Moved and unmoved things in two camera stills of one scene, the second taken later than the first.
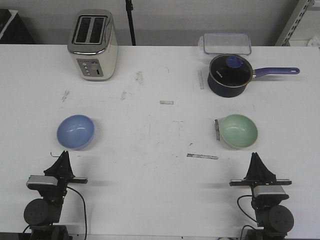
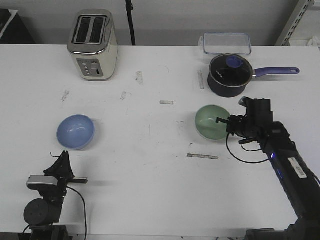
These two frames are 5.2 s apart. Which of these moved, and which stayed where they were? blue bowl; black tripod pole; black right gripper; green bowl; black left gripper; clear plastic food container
Moved: green bowl; black right gripper
Stayed: black tripod pole; clear plastic food container; black left gripper; blue bowl
